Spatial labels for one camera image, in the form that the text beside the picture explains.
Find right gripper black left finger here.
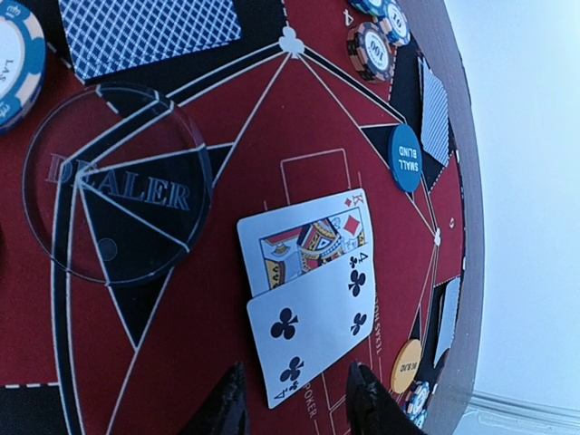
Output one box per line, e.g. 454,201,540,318
179,362,249,435

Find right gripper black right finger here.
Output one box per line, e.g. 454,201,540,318
345,361,425,435

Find blue ten chips sector eight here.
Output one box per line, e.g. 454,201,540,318
403,381,430,429

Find orange big blind button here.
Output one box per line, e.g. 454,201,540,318
391,339,422,394

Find four of clubs card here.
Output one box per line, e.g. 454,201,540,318
246,246,376,409

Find king of diamonds card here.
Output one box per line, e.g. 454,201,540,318
237,188,372,297

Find clear acrylic dealer button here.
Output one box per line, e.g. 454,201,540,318
23,82,212,285

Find blue small blind button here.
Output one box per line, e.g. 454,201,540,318
388,123,422,193

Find dealt card sector five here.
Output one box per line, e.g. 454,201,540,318
418,58,450,167

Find brown hundred chips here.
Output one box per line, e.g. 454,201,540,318
346,22,394,83

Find single blue ten chip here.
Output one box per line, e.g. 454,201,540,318
377,1,411,47

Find dealt card sector three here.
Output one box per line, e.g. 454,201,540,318
58,0,242,80

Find green fifty chips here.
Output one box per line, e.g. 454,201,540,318
349,0,390,17

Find dealt card sector seven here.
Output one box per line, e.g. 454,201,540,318
433,277,461,367

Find round red black poker mat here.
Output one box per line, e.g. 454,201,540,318
1,1,475,434

